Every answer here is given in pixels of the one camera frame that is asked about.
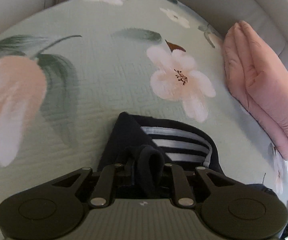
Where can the navy striped sweatshirt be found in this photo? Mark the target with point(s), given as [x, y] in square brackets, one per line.
[146, 144]

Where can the green floral bedspread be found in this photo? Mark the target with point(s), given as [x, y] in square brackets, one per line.
[66, 73]

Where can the pink folded quilt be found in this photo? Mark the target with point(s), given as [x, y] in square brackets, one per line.
[257, 78]

